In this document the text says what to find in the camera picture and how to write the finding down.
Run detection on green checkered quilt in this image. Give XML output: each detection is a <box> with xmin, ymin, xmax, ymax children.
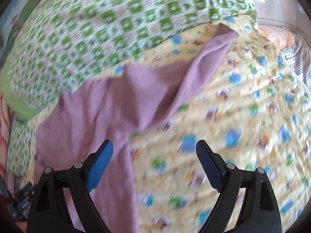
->
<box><xmin>1</xmin><ymin>0</ymin><xmax>257</xmax><ymax>120</ymax></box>

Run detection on purple knit sweater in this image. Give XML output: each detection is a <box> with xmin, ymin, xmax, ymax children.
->
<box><xmin>34</xmin><ymin>24</ymin><xmax>238</xmax><ymax>232</ymax></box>

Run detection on orange patterned pillow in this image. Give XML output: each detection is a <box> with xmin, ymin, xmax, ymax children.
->
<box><xmin>259</xmin><ymin>25</ymin><xmax>295</xmax><ymax>50</ymax></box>

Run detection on red white patterned blanket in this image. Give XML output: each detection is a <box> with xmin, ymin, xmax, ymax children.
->
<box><xmin>0</xmin><ymin>94</ymin><xmax>14</xmax><ymax>177</ymax></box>

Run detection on striped cloth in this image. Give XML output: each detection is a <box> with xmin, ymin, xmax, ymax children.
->
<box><xmin>281</xmin><ymin>34</ymin><xmax>310</xmax><ymax>91</ymax></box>

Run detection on yellow bear print bedsheet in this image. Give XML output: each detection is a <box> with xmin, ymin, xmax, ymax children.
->
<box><xmin>130</xmin><ymin>15</ymin><xmax>310</xmax><ymax>232</ymax></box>

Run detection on green checkered pillow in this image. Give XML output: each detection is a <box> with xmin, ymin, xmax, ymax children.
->
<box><xmin>6</xmin><ymin>116</ymin><xmax>34</xmax><ymax>177</ymax></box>

